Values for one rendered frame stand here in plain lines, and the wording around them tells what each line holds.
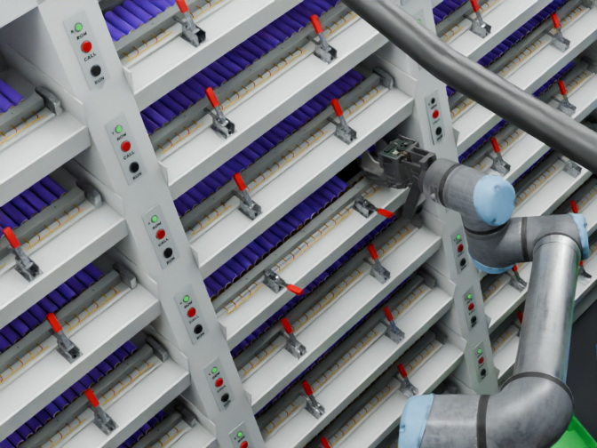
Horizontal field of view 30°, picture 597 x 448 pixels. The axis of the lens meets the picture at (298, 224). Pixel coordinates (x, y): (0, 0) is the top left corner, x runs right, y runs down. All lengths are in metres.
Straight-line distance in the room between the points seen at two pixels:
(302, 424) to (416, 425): 0.73
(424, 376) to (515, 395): 1.00
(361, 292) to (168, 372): 0.52
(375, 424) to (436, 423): 0.92
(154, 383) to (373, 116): 0.69
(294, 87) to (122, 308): 0.51
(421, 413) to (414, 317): 0.87
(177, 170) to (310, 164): 0.34
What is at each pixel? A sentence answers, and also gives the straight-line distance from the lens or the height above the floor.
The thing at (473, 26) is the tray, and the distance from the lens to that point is 2.48.
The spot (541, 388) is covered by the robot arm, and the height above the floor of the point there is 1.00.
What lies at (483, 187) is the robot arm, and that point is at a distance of 2.13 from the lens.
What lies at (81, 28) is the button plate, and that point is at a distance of 1.73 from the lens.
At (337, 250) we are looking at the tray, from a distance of 2.28.
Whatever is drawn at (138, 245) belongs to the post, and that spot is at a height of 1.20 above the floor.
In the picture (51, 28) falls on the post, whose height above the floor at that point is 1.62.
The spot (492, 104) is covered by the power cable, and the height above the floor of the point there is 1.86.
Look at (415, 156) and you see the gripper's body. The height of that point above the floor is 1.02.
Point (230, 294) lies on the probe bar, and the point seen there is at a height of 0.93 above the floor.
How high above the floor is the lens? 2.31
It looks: 37 degrees down
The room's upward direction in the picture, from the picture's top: 16 degrees counter-clockwise
